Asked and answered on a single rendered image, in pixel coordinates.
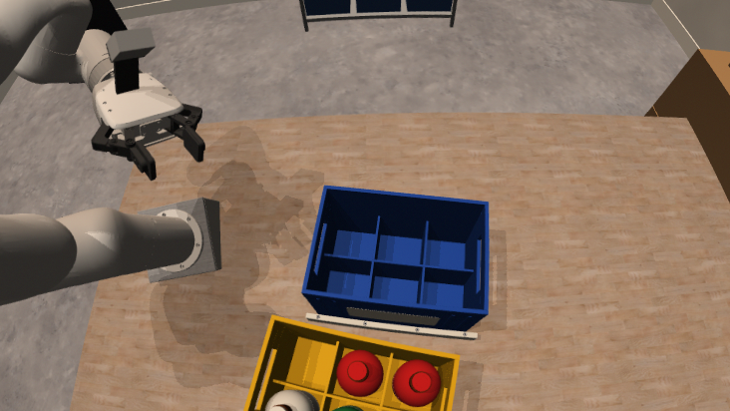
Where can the blue crate with dividers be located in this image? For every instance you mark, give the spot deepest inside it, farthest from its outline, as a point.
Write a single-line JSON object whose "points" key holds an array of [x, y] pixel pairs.
{"points": [[379, 231]]}

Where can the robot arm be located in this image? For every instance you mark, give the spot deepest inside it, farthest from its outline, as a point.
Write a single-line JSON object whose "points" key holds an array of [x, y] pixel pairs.
{"points": [[38, 252]]}

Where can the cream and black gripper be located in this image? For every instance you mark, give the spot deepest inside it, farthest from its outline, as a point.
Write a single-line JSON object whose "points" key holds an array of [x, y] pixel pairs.
{"points": [[151, 114]]}

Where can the orange divided crate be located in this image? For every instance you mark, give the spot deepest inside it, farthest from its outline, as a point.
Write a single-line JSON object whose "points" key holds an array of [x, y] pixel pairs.
{"points": [[302, 354]]}

